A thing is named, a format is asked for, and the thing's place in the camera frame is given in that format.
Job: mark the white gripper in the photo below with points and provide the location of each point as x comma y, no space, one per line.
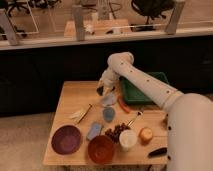
108,80

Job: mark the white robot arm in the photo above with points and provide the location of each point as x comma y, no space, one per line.
190,116

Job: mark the blue round cup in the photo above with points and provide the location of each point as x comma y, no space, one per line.
108,114

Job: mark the white paper cup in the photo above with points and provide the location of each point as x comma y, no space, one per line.
127,140

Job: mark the orange carrot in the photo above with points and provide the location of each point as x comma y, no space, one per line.
124,107

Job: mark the green plastic tray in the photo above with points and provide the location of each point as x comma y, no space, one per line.
133,96

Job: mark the metal spoon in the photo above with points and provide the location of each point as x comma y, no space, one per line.
134,119

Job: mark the bunch of dark grapes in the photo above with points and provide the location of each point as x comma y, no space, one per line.
114,134

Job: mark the wooden bench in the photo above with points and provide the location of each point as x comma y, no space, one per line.
99,27

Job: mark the yellow-orange apple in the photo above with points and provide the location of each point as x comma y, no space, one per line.
146,135

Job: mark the orange-red bowl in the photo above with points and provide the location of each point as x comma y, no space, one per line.
101,149

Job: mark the purple bowl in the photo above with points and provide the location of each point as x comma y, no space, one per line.
66,140

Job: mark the black office chair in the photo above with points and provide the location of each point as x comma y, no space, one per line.
152,8

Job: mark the wooden handled brush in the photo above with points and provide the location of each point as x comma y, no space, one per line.
85,111

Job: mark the black handled peeler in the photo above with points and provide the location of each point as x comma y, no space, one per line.
158,152

